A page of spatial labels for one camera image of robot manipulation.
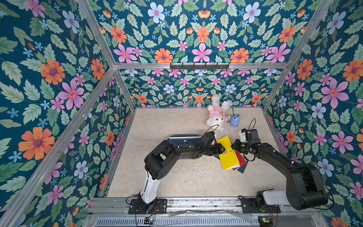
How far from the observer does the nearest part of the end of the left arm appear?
2.46 feet

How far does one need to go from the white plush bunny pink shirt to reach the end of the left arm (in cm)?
22

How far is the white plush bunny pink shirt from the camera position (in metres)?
1.03
